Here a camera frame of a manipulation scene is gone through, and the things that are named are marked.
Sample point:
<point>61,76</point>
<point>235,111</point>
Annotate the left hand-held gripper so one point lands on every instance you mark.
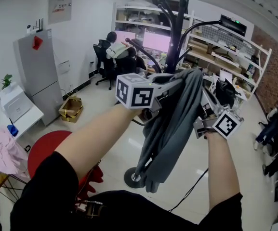
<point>135,96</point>

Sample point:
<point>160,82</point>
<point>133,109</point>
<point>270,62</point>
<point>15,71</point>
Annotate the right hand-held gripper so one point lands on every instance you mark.
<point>225,125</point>

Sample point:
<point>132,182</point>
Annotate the grey garment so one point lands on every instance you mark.
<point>175,129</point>

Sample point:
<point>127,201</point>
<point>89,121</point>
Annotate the black coat stand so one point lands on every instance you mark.
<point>177,32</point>

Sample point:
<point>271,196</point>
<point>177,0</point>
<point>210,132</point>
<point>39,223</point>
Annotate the person's right forearm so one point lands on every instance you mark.
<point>221,167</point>

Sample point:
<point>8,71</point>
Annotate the person's left forearm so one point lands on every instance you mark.
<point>97,138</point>

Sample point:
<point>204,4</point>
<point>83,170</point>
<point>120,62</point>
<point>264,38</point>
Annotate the pink clothes pile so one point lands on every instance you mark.
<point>3,150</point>

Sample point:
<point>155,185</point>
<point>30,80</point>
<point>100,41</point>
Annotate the black bag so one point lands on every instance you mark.
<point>225,93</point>

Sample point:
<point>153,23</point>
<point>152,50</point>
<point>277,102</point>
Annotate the computer monitor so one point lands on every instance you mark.
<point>125,37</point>
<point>156,42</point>

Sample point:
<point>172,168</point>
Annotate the white storage shelf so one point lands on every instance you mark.
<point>225,44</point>

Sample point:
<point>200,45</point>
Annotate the black box device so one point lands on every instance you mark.
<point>234,24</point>

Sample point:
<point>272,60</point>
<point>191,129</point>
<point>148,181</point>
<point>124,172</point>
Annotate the open cardboard box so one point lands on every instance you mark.
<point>71,109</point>

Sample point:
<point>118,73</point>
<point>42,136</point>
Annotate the person's black shirt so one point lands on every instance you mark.
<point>129,213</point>

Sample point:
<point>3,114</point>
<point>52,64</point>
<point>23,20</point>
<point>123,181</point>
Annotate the grey refrigerator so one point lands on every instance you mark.
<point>40,76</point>

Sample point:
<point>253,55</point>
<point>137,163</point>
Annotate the red paper ornament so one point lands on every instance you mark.
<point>37,43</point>

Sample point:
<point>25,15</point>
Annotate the white desk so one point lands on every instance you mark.
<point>30,118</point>

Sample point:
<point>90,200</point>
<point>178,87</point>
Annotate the black router with antennas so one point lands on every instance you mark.
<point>39,26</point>

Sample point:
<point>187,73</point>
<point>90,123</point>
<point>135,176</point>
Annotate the white printer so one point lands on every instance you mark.
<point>16,105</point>

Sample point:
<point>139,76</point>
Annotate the blue cloth item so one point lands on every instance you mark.
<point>12,130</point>

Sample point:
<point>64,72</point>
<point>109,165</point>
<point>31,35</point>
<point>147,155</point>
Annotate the green potted plant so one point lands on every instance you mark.
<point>5,80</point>

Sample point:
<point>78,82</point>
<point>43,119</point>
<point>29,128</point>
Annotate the grey wall panel box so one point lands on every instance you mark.
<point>60,7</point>

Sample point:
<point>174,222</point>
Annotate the small white security camera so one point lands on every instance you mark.
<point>29,28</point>

